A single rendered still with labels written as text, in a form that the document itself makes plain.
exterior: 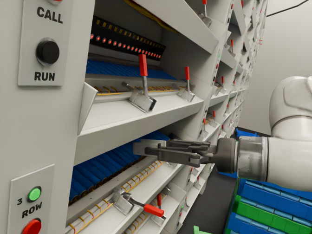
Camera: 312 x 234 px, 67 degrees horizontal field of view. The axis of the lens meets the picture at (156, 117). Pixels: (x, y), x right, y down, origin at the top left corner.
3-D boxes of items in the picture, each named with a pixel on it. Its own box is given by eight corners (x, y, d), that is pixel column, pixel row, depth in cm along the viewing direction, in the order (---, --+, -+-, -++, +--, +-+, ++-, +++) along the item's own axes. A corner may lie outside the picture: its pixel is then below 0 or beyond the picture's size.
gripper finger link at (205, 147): (207, 162, 52) (207, 164, 51) (158, 159, 55) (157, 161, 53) (208, 145, 52) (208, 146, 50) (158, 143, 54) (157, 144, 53)
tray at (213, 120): (217, 130, 147) (229, 111, 143) (192, 157, 92) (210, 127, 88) (189, 113, 153) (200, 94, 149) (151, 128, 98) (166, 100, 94)
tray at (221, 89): (224, 100, 143) (237, 80, 139) (204, 109, 88) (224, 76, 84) (196, 84, 149) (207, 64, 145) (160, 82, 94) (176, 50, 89)
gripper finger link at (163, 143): (165, 141, 58) (166, 140, 58) (139, 139, 60) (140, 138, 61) (165, 153, 58) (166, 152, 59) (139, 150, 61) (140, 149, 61)
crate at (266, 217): (302, 215, 107) (308, 200, 105) (312, 243, 88) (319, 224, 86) (235, 191, 117) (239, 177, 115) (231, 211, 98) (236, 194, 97)
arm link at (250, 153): (268, 142, 43) (234, 139, 45) (265, 189, 44) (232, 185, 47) (266, 133, 51) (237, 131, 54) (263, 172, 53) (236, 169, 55)
